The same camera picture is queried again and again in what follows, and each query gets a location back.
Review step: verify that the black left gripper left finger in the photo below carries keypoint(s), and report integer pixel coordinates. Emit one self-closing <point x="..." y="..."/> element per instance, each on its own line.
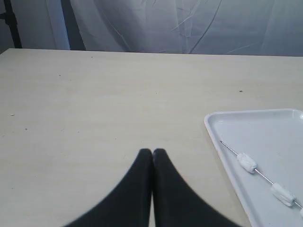
<point x="129" y="203"/>

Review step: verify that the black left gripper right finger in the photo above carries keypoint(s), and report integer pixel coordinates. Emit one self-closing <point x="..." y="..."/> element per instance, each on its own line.
<point x="175" y="203"/>

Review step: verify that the thin metal skewer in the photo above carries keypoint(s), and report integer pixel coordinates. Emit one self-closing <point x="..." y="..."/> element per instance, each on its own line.
<point x="258" y="172"/>

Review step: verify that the white plastic tray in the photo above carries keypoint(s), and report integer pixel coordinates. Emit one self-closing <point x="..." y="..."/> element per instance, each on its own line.
<point x="274" y="139"/>

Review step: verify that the white backdrop cloth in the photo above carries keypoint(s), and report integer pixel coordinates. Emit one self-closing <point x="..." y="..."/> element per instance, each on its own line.
<point x="239" y="27"/>

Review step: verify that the black stand pole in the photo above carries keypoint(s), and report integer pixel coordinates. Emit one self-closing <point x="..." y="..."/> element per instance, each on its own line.
<point x="10" y="19"/>

